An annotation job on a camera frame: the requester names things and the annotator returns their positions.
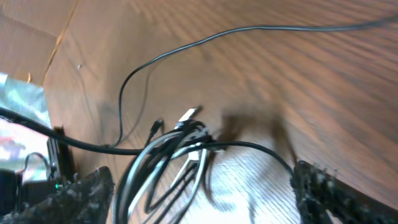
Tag white usb cable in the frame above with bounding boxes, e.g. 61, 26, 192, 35
118, 105, 209, 224

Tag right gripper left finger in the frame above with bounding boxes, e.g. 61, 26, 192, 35
1, 166, 114, 224

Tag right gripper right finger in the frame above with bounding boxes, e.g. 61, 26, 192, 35
290, 161, 397, 224

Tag long black cable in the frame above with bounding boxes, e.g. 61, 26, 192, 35
111, 15, 398, 224

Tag short black cable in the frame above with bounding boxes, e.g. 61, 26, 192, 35
144, 118, 295, 224

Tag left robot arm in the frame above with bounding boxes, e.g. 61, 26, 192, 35
1, 126, 75, 216

